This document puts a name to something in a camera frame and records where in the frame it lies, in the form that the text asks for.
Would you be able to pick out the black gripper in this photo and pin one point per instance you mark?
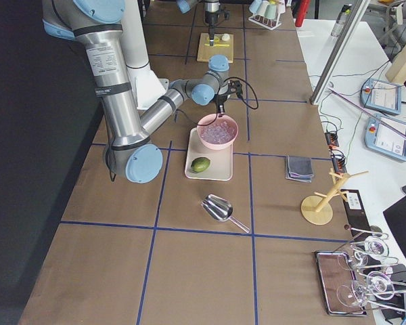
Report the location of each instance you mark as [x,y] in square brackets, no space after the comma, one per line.
[210,17]
[220,99]

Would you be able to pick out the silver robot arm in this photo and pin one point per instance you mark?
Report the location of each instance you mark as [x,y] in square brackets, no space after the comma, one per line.
[186,5]
[135,101]

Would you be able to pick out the pink bowl with ice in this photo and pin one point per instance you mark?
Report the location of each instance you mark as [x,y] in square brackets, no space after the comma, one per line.
[217,131]

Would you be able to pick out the metal ice scoop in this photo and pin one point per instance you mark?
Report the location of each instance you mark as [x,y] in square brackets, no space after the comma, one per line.
[221,210]

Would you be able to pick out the wooden cutting board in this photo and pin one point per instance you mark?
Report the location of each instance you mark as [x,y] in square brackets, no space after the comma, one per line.
[205,51]

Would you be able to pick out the white rectangular tray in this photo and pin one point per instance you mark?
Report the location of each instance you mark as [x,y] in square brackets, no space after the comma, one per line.
[221,161]

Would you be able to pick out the cup rack with cups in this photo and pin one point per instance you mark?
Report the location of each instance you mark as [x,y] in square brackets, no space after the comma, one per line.
[267,14]

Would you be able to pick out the green lime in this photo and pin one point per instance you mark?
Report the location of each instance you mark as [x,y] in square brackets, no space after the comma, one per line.
[200,164]

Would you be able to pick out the folded grey cloth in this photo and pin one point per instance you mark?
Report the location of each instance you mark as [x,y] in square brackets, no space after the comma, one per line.
[299,168]

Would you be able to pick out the water bottle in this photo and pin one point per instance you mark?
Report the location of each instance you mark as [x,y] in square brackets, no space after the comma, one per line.
[341,20]

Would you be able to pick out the wooden mug tree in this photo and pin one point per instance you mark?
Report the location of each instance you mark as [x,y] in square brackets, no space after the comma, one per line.
[316,209]

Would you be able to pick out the far teach pendant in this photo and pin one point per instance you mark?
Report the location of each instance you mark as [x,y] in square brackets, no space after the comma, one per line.
[381,96]

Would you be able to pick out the teach pendant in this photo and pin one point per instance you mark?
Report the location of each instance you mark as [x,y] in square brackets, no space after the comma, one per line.
[381,96]
[383,140]

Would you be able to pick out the near teach pendant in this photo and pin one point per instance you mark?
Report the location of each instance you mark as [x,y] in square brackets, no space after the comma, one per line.
[383,140]

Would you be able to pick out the wine glass rack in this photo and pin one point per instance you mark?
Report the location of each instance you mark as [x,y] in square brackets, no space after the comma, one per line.
[367,255]

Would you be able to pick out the metal tray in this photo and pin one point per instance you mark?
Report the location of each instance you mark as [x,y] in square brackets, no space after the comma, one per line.
[333,272]

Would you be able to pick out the aluminium frame post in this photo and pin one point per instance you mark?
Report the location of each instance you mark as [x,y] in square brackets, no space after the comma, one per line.
[346,34]

